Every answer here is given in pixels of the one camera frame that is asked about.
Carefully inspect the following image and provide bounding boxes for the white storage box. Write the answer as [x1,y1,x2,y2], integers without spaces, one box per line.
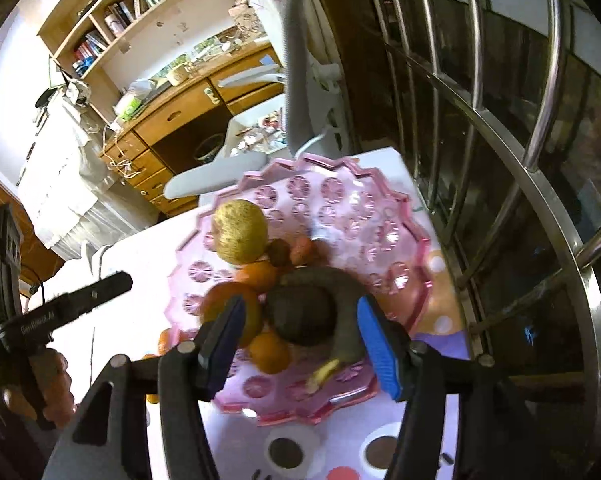
[223,110,291,158]

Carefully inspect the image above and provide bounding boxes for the wooden desk with drawers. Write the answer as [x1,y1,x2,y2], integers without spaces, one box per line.
[100,40,288,216]

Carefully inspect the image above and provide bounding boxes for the white charger cables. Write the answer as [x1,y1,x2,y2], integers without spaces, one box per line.
[100,120,136,181]

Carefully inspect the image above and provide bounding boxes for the wooden bookshelf hutch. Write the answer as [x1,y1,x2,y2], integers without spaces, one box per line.
[35,0,276,126]

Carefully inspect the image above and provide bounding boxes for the red apple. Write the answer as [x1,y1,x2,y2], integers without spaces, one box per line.
[200,282,264,346]

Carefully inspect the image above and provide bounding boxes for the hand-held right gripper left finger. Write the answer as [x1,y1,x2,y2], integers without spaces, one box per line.
[43,295,248,480]

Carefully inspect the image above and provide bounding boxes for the pink glass bowl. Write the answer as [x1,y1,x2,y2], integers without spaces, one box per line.
[163,156,434,427]

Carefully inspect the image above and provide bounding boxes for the dark green avocado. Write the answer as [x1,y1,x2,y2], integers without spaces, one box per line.
[265,282,339,347]

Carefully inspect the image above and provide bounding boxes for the person's left hand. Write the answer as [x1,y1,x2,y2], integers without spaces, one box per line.
[3,350,76,428]

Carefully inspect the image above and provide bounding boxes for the white lace furniture cover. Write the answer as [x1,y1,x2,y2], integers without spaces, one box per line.
[15,95,161,261]

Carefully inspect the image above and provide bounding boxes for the metal window bars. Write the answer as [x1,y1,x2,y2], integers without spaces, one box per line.
[325,0,601,480]

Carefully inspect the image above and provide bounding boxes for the grey office chair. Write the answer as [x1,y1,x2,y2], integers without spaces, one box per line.
[164,0,351,208]

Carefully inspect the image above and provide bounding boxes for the yellow apple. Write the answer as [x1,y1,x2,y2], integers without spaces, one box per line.
[212,199,270,266]

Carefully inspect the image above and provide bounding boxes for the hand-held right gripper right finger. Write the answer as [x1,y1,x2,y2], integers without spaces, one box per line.
[357,295,546,480]

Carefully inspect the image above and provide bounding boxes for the black trash bin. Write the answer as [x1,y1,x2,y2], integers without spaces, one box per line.
[193,133,226,162]

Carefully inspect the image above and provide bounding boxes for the green tissue pack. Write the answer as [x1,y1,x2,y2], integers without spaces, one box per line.
[113,92,146,118]

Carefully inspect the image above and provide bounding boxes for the dark overripe banana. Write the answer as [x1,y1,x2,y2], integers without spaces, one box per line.
[280,266,376,393]

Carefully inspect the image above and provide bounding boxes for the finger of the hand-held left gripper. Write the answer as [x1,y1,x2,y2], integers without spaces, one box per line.
[0,271,134,346]

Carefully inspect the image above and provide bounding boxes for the grey white pouch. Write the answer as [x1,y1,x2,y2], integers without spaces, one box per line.
[55,77,92,108]

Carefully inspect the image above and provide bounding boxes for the cartoon printed tablecloth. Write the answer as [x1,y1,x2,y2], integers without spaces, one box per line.
[25,147,474,480]

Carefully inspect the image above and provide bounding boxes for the red date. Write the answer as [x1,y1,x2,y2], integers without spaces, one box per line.
[266,238,292,267]

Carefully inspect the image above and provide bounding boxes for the wooden bookshelf with books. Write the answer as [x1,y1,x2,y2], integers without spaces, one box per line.
[73,0,216,76]

